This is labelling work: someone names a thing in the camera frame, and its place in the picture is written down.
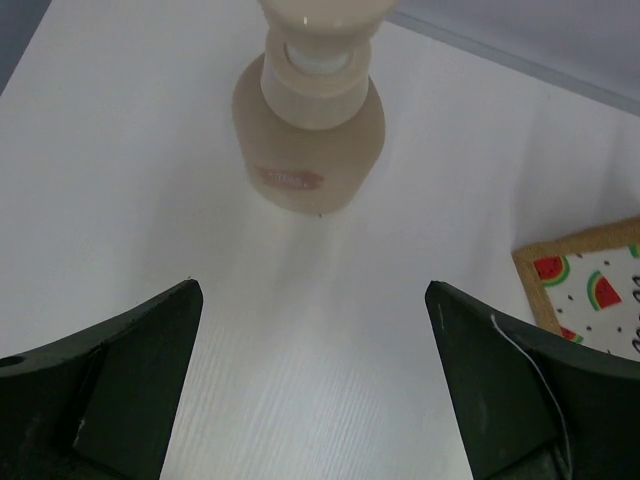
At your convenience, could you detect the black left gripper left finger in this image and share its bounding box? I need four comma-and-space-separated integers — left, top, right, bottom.
1, 280, 203, 479

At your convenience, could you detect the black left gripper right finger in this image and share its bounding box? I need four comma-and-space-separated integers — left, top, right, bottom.
425, 281, 639, 479

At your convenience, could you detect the beige pump lotion bottle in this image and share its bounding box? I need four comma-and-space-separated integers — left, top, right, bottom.
232, 0, 396, 215

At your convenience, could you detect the canvas bag with watermelon print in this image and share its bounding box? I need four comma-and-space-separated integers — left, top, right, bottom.
512, 216, 639, 361

